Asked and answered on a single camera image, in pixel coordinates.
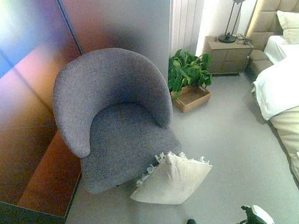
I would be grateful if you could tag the dark metal table lamp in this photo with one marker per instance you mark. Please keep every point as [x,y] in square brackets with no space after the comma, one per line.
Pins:
[231,18]

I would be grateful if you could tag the grey fabric tub armchair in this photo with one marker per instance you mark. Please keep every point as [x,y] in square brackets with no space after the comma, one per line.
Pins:
[117,99]

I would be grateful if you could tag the cream bed blanket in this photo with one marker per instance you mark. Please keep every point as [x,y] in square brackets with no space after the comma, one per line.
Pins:
[298,135]

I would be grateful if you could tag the green leafy potted plant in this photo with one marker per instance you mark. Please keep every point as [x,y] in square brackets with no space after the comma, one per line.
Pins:
[187,70]

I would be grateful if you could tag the beige wooden nightstand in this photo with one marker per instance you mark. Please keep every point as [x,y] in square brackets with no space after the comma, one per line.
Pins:
[227,56]

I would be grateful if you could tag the white duvet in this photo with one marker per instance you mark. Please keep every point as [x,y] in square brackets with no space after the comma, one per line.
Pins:
[286,84]

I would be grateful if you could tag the beige upholstered bed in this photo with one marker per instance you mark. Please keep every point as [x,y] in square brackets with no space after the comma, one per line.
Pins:
[266,15]

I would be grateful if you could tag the white fringed throw pillow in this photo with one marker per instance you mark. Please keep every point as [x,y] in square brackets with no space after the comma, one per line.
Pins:
[171,179]

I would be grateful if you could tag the woven rectangular planter basket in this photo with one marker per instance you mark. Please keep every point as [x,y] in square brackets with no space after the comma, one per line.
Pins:
[193,99]

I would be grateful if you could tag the white bed pillow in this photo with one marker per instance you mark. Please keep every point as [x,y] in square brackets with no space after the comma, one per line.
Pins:
[295,26]

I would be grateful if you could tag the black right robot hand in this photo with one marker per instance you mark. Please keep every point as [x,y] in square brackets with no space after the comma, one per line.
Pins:
[256,216]

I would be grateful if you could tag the brown wooden low cabinet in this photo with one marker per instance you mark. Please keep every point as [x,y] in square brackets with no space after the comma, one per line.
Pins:
[50,175]

